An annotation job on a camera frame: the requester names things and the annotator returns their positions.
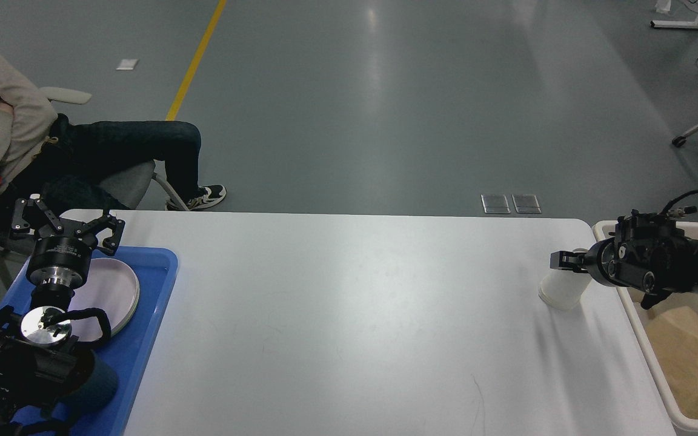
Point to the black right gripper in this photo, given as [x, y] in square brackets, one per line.
[595, 261]

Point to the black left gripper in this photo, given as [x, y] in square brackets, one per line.
[63, 260]

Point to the translucent plastic cup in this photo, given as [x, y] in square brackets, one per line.
[563, 289]

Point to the pink plate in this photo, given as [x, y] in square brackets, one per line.
[95, 292]

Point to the dark teal mug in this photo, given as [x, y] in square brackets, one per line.
[94, 385]

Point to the brown paper bag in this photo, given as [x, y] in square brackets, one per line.
[674, 338]

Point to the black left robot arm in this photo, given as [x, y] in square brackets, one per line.
[50, 374]

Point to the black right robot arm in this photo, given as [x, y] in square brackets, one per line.
[646, 251]

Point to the grey office chair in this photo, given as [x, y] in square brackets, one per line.
[128, 186]

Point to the green plate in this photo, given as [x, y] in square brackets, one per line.
[123, 300]

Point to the floor outlet plates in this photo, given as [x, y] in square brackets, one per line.
[500, 204]

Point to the seated person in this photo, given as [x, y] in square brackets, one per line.
[42, 152]

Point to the blue plastic tray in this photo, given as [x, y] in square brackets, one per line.
[129, 349]

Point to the white paper on floor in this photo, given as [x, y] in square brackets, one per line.
[127, 65]

